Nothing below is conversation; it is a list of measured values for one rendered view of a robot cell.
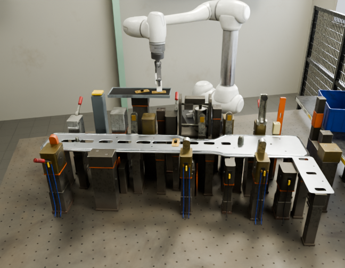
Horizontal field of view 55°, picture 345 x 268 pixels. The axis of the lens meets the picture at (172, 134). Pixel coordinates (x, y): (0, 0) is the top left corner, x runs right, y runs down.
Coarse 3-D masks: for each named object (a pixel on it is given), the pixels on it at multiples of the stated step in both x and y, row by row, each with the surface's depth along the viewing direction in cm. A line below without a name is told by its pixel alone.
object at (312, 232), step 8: (312, 200) 139; (320, 200) 137; (312, 208) 140; (320, 208) 139; (312, 216) 141; (320, 216) 141; (312, 224) 143; (304, 232) 149; (312, 232) 145; (304, 240) 149; (312, 240) 147
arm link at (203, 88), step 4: (196, 84) 241; (200, 84) 239; (204, 84) 238; (208, 84) 239; (196, 88) 239; (200, 88) 238; (204, 88) 237; (208, 88) 237; (212, 88) 241; (192, 92) 245; (196, 92) 239; (200, 92) 238; (204, 92) 237; (208, 92) 237
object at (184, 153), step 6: (180, 150) 158; (186, 150) 158; (192, 150) 160; (180, 156) 153; (186, 156) 153; (180, 162) 154; (186, 162) 154; (192, 162) 158; (180, 168) 156; (186, 168) 155; (180, 174) 158; (186, 174) 157; (186, 180) 158; (186, 186) 160; (180, 192) 167; (186, 192) 161; (180, 198) 165; (186, 198) 163; (180, 204) 166; (186, 204) 165; (180, 210) 168; (186, 210) 168
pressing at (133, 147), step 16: (64, 144) 174; (80, 144) 174; (96, 144) 174; (112, 144) 174; (128, 144) 174; (144, 144) 173; (160, 144) 173; (256, 144) 172; (272, 144) 172; (288, 144) 171
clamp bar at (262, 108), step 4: (260, 96) 176; (264, 96) 173; (260, 100) 177; (264, 100) 174; (260, 104) 177; (264, 104) 178; (260, 108) 178; (264, 108) 179; (260, 112) 179; (264, 112) 179; (260, 116) 180; (264, 116) 179; (264, 120) 180; (264, 124) 181
